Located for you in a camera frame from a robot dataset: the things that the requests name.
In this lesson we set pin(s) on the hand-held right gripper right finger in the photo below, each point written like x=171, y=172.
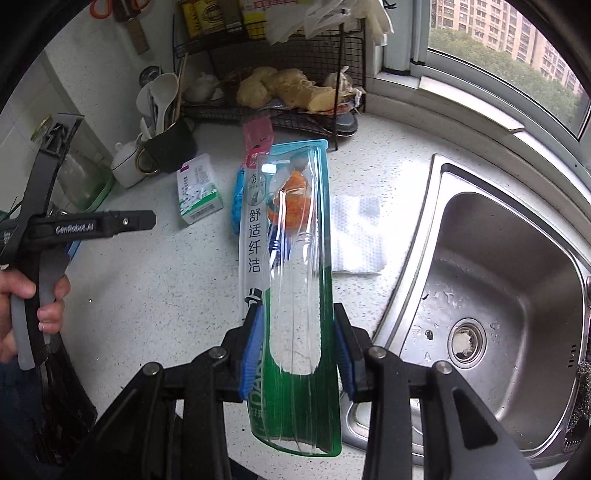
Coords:
x=344, y=355

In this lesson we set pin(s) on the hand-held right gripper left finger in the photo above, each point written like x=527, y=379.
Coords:
x=251, y=350

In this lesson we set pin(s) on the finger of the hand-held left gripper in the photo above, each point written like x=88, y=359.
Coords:
x=134, y=220

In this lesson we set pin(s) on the green toothbrush package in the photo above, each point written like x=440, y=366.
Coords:
x=300, y=300

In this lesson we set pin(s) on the green white carton box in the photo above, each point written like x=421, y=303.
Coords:
x=198, y=189

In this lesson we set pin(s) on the white paper towel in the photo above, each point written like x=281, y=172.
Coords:
x=355, y=240

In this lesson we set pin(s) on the orange plastic packet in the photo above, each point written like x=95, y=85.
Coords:
x=293, y=198

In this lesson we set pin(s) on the person's left hand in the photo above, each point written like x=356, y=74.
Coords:
x=16, y=284

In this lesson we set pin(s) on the glass jar with green base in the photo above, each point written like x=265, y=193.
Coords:
x=81, y=177

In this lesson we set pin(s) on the white ceramic teapot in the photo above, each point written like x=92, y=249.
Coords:
x=127, y=164

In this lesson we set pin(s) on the black utensil holder cup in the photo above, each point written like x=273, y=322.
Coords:
x=171, y=147

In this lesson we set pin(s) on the blue packet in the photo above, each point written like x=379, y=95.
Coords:
x=238, y=198

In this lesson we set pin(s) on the white plastic spatula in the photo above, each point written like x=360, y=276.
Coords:
x=145, y=99

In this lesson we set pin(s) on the sink drain strainer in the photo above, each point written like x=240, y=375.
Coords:
x=466, y=342

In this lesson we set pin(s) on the white plastic spoon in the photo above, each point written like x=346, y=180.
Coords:
x=164, y=97

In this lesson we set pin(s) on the wooden chopsticks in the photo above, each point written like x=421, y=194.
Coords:
x=180, y=87

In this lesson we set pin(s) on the garlic bulb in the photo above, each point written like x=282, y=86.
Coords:
x=339, y=81
x=201, y=87

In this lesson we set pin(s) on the ginger root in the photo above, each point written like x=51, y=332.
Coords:
x=300, y=87
x=254, y=87

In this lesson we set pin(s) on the stainless steel sink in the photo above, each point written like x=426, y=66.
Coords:
x=508, y=258

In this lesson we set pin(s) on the black bowl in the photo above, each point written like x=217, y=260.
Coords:
x=344, y=122

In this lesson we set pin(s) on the yellow seasoning box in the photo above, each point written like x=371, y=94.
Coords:
x=251, y=14

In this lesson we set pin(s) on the steel wool scrubber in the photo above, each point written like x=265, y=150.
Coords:
x=582, y=378

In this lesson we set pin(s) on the white plastic bags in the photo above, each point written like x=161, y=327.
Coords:
x=323, y=18

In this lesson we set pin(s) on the window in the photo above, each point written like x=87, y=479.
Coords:
x=485, y=55

